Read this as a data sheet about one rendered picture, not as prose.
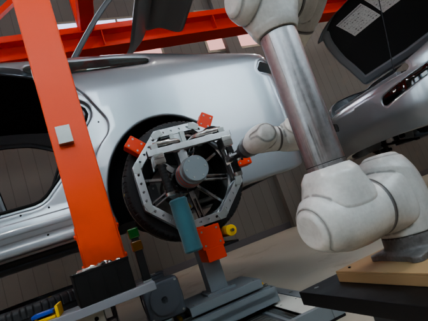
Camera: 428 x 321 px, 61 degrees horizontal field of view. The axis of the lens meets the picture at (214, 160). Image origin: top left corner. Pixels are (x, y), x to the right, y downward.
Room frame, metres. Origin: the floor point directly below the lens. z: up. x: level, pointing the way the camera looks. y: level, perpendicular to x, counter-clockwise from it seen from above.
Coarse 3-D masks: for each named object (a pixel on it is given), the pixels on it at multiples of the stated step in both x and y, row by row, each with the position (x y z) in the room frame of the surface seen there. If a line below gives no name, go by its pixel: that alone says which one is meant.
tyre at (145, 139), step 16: (160, 128) 1.91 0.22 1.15; (128, 160) 1.84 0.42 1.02; (128, 176) 1.83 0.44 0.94; (128, 192) 1.83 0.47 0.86; (240, 192) 2.02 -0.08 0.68; (128, 208) 1.96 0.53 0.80; (144, 224) 1.86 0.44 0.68; (160, 224) 1.86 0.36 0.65; (208, 224) 1.94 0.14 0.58; (224, 224) 1.98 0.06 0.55; (176, 240) 1.95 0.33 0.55
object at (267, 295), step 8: (264, 288) 2.00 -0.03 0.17; (272, 288) 1.95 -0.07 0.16; (248, 296) 1.96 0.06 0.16; (256, 296) 1.92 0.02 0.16; (264, 296) 1.93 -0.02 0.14; (272, 296) 1.95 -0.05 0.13; (224, 304) 1.93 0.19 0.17; (232, 304) 1.87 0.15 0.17; (240, 304) 1.89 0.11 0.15; (248, 304) 1.90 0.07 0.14; (256, 304) 1.91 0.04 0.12; (264, 304) 1.93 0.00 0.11; (184, 312) 2.06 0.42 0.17; (208, 312) 1.89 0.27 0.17; (216, 312) 1.84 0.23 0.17; (224, 312) 1.86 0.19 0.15; (232, 312) 1.87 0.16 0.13; (240, 312) 1.88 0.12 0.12; (248, 312) 1.90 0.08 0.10; (176, 320) 2.02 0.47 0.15; (184, 320) 1.86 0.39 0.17; (192, 320) 1.85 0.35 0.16; (200, 320) 1.81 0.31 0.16; (208, 320) 1.83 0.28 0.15; (216, 320) 1.84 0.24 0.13; (224, 320) 1.85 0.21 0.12; (232, 320) 1.87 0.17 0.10
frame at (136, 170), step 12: (156, 132) 1.82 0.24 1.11; (168, 132) 1.84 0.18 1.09; (192, 132) 1.93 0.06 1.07; (216, 144) 1.96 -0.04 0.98; (144, 156) 1.79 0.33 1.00; (132, 168) 1.76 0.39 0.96; (228, 168) 1.97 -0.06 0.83; (144, 180) 1.77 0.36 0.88; (240, 180) 1.94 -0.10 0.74; (144, 192) 1.81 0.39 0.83; (228, 192) 1.93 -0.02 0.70; (144, 204) 1.76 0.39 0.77; (228, 204) 1.90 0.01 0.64; (156, 216) 1.78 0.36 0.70; (168, 216) 1.80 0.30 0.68; (216, 216) 1.90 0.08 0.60
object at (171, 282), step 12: (156, 276) 1.88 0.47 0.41; (168, 276) 1.76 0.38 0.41; (168, 288) 1.73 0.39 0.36; (180, 288) 1.78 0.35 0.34; (144, 300) 1.71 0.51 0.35; (156, 300) 1.70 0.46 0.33; (168, 300) 1.72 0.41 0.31; (180, 300) 1.75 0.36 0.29; (156, 312) 1.70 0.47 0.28; (168, 312) 1.72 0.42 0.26; (180, 312) 1.75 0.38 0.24
